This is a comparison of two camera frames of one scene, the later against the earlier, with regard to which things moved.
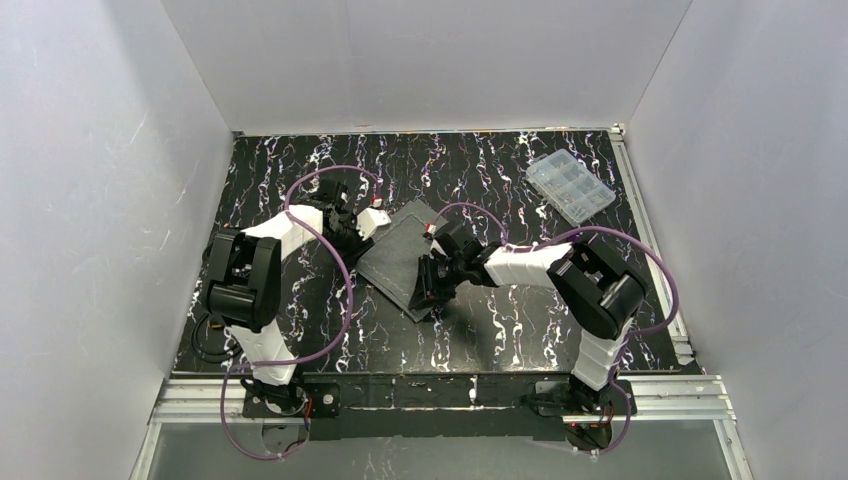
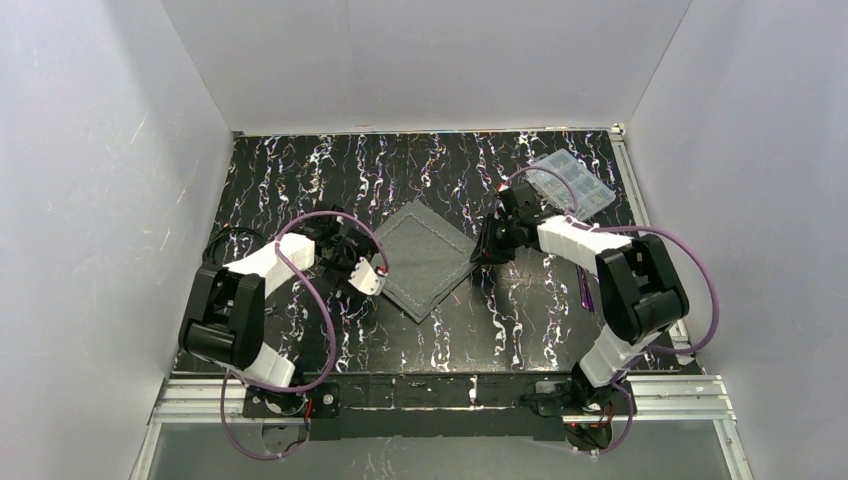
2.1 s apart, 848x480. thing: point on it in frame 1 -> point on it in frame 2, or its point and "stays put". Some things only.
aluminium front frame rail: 673,398 stays put
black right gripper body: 433,284 -> 494,237
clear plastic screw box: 569,187 stays put
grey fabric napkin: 391,266 stays put
